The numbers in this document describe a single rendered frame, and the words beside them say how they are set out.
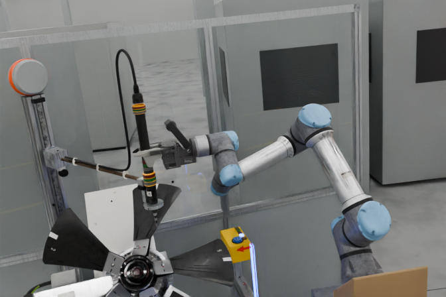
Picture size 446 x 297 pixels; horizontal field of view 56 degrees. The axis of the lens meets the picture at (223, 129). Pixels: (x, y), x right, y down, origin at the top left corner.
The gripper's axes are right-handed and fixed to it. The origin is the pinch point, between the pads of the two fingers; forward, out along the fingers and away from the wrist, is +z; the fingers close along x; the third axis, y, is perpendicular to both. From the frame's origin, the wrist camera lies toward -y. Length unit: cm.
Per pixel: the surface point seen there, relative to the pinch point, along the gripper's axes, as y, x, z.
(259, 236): 85, 70, -65
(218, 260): 47, -2, -24
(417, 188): 164, 223, -305
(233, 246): 57, 21, -36
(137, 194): 25.1, 23.5, 1.4
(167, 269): 45.5, -2.4, -4.3
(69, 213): 22.2, 11.7, 26.7
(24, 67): -29, 55, 38
